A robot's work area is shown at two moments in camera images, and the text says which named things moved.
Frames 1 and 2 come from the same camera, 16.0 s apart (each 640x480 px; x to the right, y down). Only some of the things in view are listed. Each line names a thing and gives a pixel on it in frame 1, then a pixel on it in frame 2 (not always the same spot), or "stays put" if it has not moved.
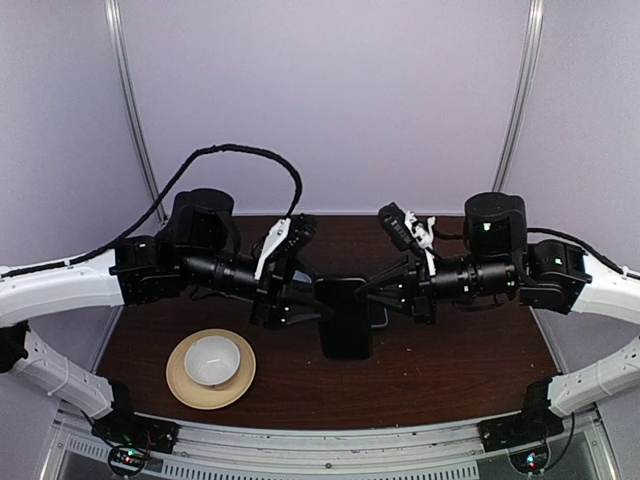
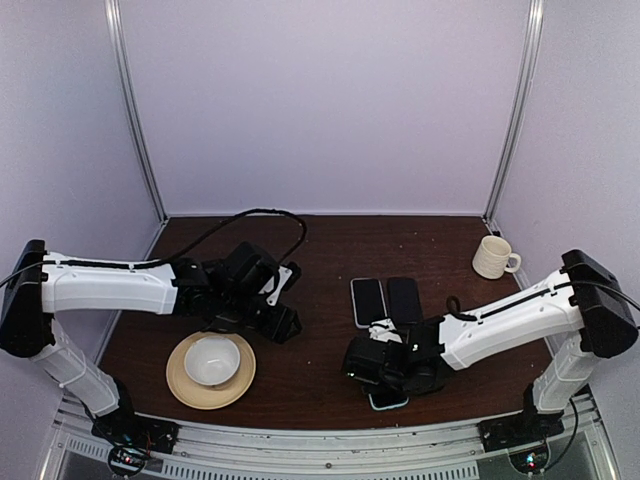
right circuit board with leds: (530, 462) stays put
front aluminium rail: (588, 448) stays put
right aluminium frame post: (531, 43) stays put
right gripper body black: (491, 277) → (396, 385)
